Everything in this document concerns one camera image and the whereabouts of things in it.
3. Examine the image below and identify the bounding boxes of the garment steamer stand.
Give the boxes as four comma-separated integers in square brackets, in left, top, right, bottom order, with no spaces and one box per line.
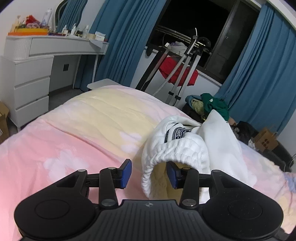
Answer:
[136,27,211,106]

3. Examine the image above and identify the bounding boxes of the pastel tie-dye bed cover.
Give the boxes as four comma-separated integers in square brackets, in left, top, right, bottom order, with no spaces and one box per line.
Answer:
[1,86,295,240]

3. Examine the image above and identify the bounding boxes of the dark window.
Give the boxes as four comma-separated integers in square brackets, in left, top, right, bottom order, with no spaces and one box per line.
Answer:
[146,1,259,84]

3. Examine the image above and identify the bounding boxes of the green sweatshirt pile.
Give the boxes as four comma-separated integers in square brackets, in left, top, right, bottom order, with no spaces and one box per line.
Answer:
[201,93,230,121]

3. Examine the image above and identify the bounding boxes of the left blue curtain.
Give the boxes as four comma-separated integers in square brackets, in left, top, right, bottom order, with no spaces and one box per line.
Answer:
[57,0,167,88]

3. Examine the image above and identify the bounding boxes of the black sofa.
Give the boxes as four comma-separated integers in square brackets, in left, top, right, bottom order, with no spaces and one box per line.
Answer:
[261,142,294,172]

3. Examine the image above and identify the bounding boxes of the cardboard box on floor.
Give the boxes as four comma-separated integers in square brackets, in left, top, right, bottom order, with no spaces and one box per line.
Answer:
[0,102,10,144]

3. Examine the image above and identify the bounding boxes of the right blue curtain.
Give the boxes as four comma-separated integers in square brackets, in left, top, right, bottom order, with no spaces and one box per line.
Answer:
[215,3,295,133]

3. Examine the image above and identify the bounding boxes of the red garment on rack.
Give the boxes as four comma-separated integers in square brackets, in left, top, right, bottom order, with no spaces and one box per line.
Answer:
[159,56,198,86]

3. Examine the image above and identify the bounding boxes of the white dressing table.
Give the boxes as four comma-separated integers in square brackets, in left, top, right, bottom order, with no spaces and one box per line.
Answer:
[1,36,109,130]

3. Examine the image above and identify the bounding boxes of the orange tray with items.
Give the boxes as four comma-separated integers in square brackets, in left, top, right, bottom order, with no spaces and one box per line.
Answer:
[8,15,50,36]

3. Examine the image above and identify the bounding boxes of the brown paper bag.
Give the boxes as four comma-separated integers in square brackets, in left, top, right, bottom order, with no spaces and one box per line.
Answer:
[253,128,278,152]

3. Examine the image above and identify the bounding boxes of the black clothes pile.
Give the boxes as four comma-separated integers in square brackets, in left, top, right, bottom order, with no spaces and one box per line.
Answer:
[231,121,259,145]

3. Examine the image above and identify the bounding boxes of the white zip-up sweatshirt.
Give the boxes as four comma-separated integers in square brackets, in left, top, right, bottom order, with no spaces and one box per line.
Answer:
[142,110,256,201]

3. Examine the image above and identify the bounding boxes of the blue curtain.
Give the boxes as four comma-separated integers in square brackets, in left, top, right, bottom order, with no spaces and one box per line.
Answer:
[57,0,167,88]
[215,3,295,133]

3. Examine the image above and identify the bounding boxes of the wavy frame mirror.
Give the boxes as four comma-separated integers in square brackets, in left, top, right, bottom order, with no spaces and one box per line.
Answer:
[56,0,88,33]

